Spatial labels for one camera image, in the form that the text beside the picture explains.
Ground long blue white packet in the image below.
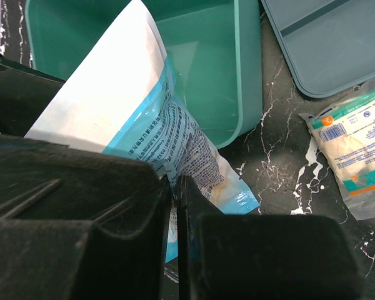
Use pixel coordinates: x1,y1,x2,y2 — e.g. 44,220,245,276
24,0,260,264

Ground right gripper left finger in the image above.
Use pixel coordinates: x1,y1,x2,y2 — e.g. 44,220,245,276
0,54,171,299

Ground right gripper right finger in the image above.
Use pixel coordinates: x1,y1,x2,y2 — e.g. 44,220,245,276
177,176,364,299

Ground blue divided tray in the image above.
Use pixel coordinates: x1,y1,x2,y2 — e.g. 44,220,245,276
262,0,375,98

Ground cotton swab pack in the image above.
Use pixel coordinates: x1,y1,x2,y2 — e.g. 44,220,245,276
300,78,375,220

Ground teal medicine kit box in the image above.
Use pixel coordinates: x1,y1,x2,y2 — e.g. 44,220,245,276
24,1,263,148

